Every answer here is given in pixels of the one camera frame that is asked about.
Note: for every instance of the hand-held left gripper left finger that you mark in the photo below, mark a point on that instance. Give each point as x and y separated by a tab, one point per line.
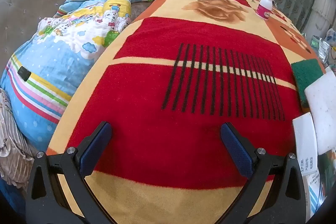
95	148

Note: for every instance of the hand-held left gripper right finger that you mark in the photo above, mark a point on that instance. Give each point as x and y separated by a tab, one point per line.
236	148

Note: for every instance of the white and blue medicine box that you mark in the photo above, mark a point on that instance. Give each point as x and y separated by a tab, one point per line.
305	150

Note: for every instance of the brown striped cloth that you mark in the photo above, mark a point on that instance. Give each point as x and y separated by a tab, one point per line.
13	140

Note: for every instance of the red orange printed blanket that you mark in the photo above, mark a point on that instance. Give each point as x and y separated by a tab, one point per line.
183	82

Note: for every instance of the white foam pad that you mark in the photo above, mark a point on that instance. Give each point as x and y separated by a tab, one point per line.
323	113

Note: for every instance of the cartoon print quilt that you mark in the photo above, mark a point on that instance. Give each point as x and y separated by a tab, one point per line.
52	61

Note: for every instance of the green scouring pad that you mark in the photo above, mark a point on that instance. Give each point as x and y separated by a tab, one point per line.
304	74

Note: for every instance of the small black device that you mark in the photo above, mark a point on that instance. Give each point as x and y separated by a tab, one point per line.
24	73

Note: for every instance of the silver foil bag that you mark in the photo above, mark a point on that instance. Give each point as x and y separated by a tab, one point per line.
323	49

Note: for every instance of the white bottle with pink label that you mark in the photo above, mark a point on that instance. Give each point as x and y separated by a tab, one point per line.
264	6

